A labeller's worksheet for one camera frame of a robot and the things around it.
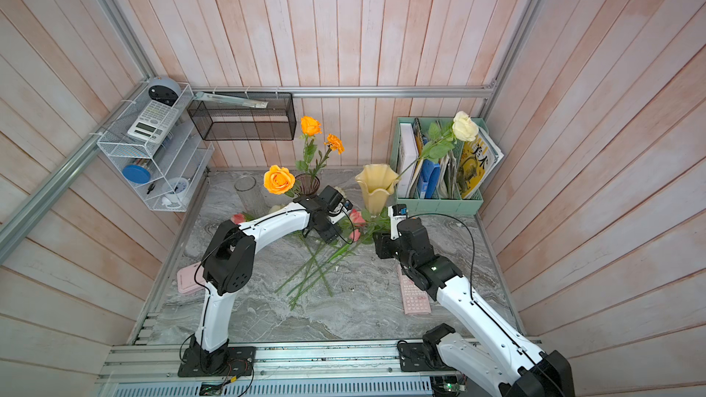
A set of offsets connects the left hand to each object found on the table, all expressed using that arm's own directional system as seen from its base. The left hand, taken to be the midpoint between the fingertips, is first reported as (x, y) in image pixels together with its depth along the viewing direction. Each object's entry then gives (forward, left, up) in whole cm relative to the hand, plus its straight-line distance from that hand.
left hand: (326, 229), depth 96 cm
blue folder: (+13, -36, +12) cm, 40 cm away
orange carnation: (+14, -3, +28) cm, 31 cm away
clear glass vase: (+5, +25, +12) cm, 28 cm away
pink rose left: (+4, +33, 0) cm, 33 cm away
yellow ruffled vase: (+12, -18, +11) cm, 25 cm away
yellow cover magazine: (+21, -55, +15) cm, 60 cm away
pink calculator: (-24, -28, -2) cm, 37 cm away
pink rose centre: (+4, -11, +1) cm, 12 cm away
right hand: (-9, -17, +13) cm, 23 cm away
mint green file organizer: (+10, -54, +2) cm, 55 cm away
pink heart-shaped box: (-19, +43, -2) cm, 47 cm away
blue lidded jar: (+1, +52, +27) cm, 59 cm away
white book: (+16, -28, +22) cm, 39 cm away
